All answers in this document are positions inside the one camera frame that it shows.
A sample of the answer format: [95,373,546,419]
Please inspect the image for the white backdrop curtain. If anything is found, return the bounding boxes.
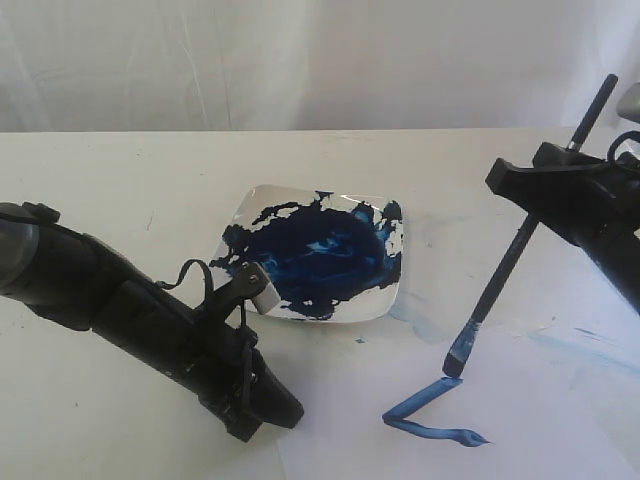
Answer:
[1,1,639,132]

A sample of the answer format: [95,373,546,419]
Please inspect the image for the white paper sheet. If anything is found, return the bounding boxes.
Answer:
[278,332,636,479]

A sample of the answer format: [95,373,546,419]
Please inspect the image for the white square paint plate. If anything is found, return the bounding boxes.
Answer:
[210,185,404,323]

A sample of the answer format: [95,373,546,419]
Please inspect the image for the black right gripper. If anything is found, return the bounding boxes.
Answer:
[486,142,639,311]

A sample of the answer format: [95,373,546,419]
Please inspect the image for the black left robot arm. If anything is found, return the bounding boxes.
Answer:
[1,202,304,442]

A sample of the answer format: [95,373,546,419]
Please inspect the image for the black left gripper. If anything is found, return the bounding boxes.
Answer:
[114,281,304,441]

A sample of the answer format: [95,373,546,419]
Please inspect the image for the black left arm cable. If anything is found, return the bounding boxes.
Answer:
[159,258,216,321]

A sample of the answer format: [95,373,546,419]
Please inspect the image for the black paintbrush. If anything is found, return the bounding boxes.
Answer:
[442,73,618,378]

